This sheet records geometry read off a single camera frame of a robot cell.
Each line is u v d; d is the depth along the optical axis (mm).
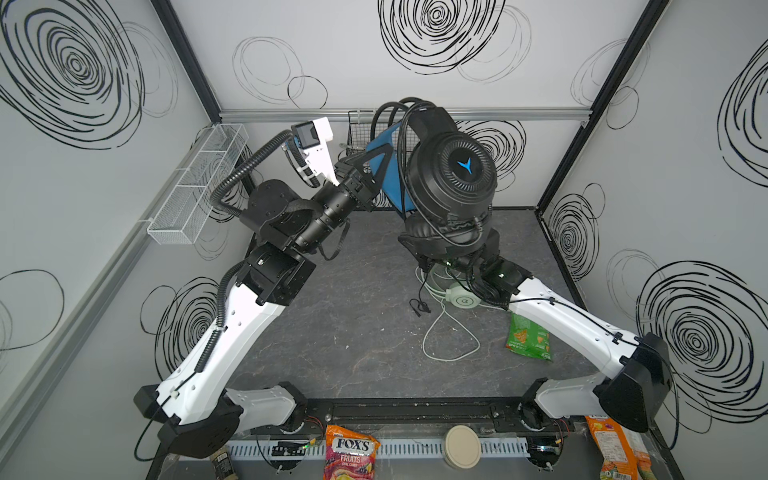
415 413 754
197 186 715
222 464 652
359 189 399
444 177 281
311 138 382
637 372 393
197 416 377
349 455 662
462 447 647
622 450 664
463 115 1739
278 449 722
